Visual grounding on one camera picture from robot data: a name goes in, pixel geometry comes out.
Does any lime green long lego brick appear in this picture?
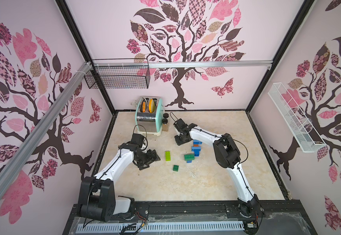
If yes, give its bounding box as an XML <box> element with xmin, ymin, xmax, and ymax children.
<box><xmin>165</xmin><ymin>151</ymin><xmax>171</xmax><ymax>162</ymax></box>

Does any light blue long lego brick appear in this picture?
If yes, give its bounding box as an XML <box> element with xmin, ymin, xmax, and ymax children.
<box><xmin>192</xmin><ymin>146</ymin><xmax>201</xmax><ymax>152</ymax></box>

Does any dark green long lego brick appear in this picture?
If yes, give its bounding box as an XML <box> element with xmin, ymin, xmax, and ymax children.
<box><xmin>184</xmin><ymin>154</ymin><xmax>195</xmax><ymax>161</ymax></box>

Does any dark green square lego brick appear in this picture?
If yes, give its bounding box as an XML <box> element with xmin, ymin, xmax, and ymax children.
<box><xmin>172</xmin><ymin>165</ymin><xmax>179</xmax><ymax>172</ymax></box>

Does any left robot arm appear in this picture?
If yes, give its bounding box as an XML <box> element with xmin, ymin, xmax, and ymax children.
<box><xmin>77</xmin><ymin>143</ymin><xmax>160</xmax><ymax>222</ymax></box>

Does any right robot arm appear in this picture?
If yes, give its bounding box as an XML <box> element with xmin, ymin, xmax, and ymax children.
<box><xmin>174</xmin><ymin>122</ymin><xmax>262</xmax><ymax>218</ymax></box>

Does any mint green toaster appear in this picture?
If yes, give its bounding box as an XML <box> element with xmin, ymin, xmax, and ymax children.
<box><xmin>135</xmin><ymin>97</ymin><xmax>164</xmax><ymax>136</ymax></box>

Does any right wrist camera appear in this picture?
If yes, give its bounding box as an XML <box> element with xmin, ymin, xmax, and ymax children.
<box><xmin>173</xmin><ymin>118</ymin><xmax>188</xmax><ymax>133</ymax></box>

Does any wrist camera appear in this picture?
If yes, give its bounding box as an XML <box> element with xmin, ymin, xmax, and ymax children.
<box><xmin>130</xmin><ymin>133</ymin><xmax>148</xmax><ymax>150</ymax></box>
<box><xmin>173</xmin><ymin>118</ymin><xmax>188</xmax><ymax>133</ymax></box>

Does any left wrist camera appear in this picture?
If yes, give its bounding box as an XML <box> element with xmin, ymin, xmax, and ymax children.
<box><xmin>130</xmin><ymin>133</ymin><xmax>148</xmax><ymax>150</ymax></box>

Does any aluminium rail back wall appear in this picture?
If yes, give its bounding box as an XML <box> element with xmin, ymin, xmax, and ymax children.
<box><xmin>94</xmin><ymin>60</ymin><xmax>273</xmax><ymax>69</ymax></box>

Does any aluminium rail wall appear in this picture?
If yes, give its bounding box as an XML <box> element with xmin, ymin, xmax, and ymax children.
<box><xmin>94</xmin><ymin>60</ymin><xmax>273</xmax><ymax>69</ymax></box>
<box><xmin>0</xmin><ymin>62</ymin><xmax>92</xmax><ymax>200</ymax></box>

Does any white cable duct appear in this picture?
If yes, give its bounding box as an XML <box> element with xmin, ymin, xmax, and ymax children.
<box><xmin>75</xmin><ymin>221</ymin><xmax>245</xmax><ymax>235</ymax></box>

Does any black wire basket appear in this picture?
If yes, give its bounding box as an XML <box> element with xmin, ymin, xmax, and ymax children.
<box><xmin>84</xmin><ymin>58</ymin><xmax>151</xmax><ymax>89</ymax></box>

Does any white wire shelf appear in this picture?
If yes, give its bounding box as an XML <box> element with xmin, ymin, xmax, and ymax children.
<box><xmin>268</xmin><ymin>82</ymin><xmax>327</xmax><ymax>153</ymax></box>

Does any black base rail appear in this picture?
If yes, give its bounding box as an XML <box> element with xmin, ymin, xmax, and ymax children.
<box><xmin>71</xmin><ymin>199</ymin><xmax>307</xmax><ymax>222</ymax></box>

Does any aluminium rail left wall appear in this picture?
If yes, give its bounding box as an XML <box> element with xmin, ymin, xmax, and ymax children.
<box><xmin>0</xmin><ymin>62</ymin><xmax>92</xmax><ymax>200</ymax></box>

